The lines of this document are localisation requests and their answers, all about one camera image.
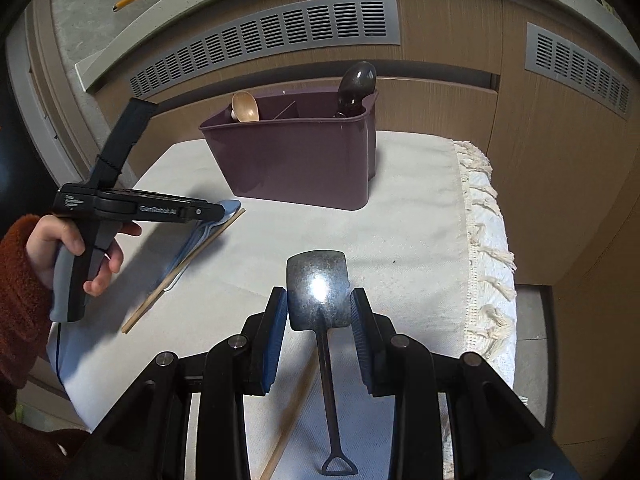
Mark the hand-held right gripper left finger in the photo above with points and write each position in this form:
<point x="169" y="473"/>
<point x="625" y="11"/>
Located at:
<point x="276" y="342"/>

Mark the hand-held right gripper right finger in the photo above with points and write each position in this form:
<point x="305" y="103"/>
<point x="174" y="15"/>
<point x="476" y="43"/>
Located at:
<point x="361" y="342"/>

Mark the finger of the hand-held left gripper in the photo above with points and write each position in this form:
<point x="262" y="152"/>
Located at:
<point x="209" y="210"/>

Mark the light blue spoon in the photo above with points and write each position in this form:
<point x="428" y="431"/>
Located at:
<point x="200" y="245"/>

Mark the metal shovel-shaped spoon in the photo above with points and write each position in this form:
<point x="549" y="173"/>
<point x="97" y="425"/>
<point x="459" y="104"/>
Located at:
<point x="316" y="287"/>

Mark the wooden chopstick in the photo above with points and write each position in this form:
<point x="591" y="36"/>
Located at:
<point x="290" y="425"/>
<point x="165" y="292"/>

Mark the purple plastic utensil holder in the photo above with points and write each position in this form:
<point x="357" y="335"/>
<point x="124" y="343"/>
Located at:
<point x="295" y="160"/>

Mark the person's left forearm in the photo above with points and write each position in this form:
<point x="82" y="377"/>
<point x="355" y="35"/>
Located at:
<point x="20" y="310"/>

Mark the person's left hand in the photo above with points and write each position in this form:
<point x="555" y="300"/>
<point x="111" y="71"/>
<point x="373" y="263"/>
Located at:
<point x="47" y="245"/>

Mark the wooden spoon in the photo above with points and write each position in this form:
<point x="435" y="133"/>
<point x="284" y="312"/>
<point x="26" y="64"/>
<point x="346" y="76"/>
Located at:
<point x="246" y="107"/>

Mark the white fringed tablecloth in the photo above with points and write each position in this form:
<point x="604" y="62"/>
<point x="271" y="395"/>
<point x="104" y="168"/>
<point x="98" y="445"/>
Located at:
<point x="400" y="240"/>

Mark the long grey vent grille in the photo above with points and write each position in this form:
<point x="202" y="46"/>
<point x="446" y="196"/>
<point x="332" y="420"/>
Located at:
<point x="280" y="35"/>

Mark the dark glossy ladle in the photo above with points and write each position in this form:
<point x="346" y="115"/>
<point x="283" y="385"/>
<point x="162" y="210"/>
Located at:
<point x="356" y="82"/>

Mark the short grey vent grille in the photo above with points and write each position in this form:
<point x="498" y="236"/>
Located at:
<point x="575" y="67"/>

